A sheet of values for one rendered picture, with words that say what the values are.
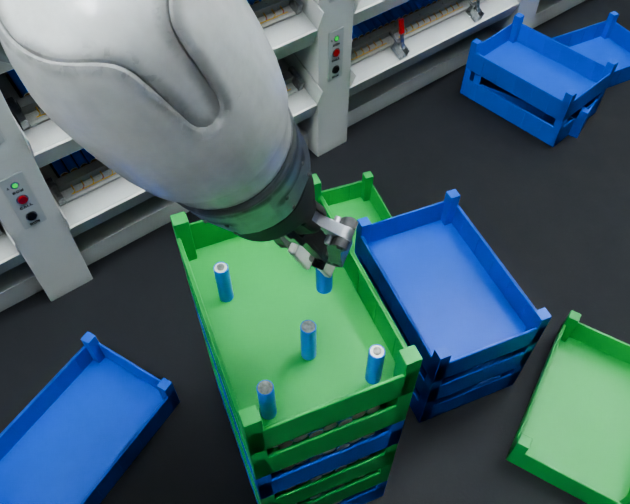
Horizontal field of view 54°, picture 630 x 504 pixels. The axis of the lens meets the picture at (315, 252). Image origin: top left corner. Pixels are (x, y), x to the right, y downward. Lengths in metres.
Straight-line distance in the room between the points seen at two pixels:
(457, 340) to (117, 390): 0.63
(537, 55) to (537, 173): 0.38
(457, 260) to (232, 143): 0.89
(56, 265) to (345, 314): 0.70
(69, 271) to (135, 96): 1.10
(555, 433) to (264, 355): 0.63
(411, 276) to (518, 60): 0.86
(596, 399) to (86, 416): 0.93
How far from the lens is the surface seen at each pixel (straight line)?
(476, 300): 1.11
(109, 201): 1.28
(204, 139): 0.28
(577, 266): 1.44
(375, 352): 0.68
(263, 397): 0.66
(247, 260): 0.83
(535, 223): 1.48
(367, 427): 0.77
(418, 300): 1.09
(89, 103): 0.26
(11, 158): 1.12
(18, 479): 1.22
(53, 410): 1.24
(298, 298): 0.79
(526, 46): 1.86
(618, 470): 1.23
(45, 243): 1.26
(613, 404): 1.28
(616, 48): 2.10
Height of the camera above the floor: 1.06
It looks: 52 degrees down
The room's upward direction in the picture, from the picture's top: straight up
